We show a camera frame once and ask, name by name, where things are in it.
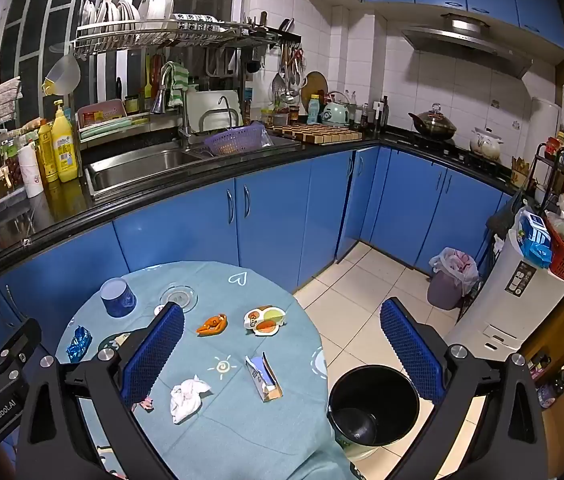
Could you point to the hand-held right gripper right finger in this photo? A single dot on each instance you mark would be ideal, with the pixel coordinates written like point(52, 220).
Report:
point(412, 355)

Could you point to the teal printed tablecloth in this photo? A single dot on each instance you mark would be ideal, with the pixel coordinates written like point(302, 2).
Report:
point(242, 435)

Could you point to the blue foil wrapper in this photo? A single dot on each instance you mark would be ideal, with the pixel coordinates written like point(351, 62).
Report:
point(78, 344)

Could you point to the white paper cup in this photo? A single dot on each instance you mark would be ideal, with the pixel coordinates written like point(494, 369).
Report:
point(29, 170)

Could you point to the dark hanging bag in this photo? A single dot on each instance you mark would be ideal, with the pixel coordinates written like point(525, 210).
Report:
point(504, 220)

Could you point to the white tissue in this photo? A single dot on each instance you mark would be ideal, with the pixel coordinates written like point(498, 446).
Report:
point(189, 399)

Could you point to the small yellow bottle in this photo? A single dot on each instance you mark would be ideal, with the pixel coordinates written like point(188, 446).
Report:
point(47, 155)

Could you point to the white cutting board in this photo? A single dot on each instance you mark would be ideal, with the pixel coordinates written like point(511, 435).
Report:
point(212, 107)

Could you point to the small torn paper carton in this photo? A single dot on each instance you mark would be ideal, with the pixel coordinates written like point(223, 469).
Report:
point(263, 377)

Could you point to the white snack wrapper orange print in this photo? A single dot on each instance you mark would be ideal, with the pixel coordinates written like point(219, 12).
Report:
point(264, 321)

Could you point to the white ceramic pot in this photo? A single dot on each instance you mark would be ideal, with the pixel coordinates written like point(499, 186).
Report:
point(486, 142)

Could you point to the steel range hood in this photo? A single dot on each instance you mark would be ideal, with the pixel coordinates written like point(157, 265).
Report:
point(467, 42)

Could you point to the green striped towel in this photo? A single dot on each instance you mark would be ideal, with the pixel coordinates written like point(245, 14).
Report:
point(178, 77)

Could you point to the white storage cabinet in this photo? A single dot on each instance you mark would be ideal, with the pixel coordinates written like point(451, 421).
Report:
point(507, 295)

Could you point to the mint green kettle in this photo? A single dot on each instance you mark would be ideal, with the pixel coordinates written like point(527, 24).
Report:
point(336, 112)

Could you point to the mint bottle yellow cap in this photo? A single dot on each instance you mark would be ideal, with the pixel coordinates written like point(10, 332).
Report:
point(314, 109)

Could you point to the metal dish rack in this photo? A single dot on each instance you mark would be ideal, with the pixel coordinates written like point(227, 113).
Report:
point(162, 35)

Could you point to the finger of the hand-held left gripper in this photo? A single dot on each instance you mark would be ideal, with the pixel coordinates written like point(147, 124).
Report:
point(9, 360)

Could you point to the black gas stove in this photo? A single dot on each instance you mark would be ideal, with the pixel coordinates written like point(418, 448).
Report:
point(457, 152)

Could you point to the round wooden board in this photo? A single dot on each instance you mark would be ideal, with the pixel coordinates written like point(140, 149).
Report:
point(314, 85)

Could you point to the wok with glass lid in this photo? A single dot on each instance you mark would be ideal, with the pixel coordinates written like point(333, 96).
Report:
point(432, 122)

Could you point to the white plastic hanging bowl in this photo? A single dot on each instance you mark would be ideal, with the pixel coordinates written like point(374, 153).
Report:
point(62, 76)

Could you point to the orange peel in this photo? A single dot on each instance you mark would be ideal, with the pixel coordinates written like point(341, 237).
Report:
point(212, 324)

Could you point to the black metal shelf rack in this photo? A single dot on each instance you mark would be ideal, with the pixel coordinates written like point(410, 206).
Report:
point(554, 160)

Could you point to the large yellow detergent bottle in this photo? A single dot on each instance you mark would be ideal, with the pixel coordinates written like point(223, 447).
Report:
point(64, 150)

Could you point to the stainless steel sink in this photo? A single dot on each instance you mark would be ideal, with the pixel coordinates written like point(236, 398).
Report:
point(142, 165)

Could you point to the blue plastic package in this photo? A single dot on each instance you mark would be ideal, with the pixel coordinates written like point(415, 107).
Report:
point(534, 240)

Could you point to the wooden block trivet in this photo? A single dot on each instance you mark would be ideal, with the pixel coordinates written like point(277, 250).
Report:
point(317, 134)

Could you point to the clear round plastic lid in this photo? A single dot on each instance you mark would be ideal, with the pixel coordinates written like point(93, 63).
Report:
point(178, 297)

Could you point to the metal kitchen faucet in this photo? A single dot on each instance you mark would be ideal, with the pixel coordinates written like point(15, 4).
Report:
point(164, 95)

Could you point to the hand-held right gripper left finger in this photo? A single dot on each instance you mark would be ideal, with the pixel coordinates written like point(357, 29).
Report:
point(154, 352)

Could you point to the purple plastic basket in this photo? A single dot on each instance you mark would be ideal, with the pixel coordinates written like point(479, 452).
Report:
point(234, 140)

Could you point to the pink plastic tray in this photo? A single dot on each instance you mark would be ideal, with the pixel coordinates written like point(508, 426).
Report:
point(102, 115)

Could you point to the blue round tin can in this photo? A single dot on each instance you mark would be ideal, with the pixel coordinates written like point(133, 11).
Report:
point(118, 299)

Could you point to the black trash bin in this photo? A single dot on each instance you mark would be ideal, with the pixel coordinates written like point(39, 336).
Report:
point(373, 410)

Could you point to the hanging kitchen utensils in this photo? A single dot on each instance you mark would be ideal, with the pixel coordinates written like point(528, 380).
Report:
point(289, 75)

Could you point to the row of white plates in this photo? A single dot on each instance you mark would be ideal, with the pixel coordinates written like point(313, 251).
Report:
point(127, 10)

